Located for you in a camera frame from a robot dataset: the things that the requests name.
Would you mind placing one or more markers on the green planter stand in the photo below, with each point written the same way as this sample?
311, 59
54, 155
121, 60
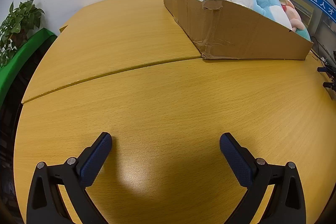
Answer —
26, 50

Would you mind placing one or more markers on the green potted plant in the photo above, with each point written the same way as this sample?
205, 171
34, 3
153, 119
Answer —
18, 19

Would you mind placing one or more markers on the brown cardboard box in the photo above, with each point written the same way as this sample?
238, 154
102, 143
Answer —
236, 35

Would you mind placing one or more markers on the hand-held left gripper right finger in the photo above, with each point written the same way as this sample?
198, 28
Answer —
236, 161

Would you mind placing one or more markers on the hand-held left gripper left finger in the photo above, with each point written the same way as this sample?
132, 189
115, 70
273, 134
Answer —
95, 161

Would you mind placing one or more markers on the pink pig plush toy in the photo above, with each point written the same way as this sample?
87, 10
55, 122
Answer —
292, 15

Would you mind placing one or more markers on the black clamp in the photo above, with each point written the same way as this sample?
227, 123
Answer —
325, 69
329, 85

